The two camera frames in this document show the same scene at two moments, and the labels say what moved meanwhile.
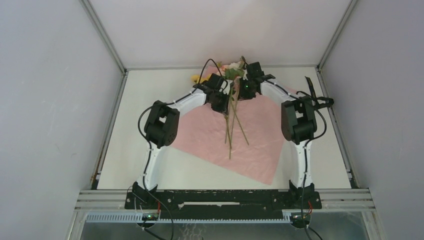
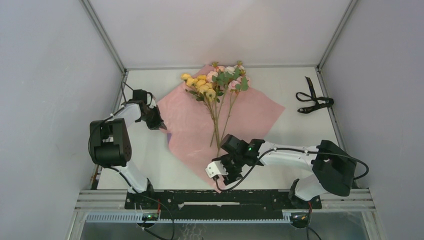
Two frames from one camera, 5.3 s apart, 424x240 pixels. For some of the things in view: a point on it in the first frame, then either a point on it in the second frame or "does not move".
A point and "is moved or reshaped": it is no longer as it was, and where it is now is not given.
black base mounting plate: (221, 205) does not move
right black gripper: (243, 94) to (230, 178)
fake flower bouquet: (234, 71) is moved or reshaped
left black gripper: (224, 107) to (158, 123)
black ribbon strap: (320, 102) does not move
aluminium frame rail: (331, 199) does not move
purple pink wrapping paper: (248, 139) is moved or reshaped
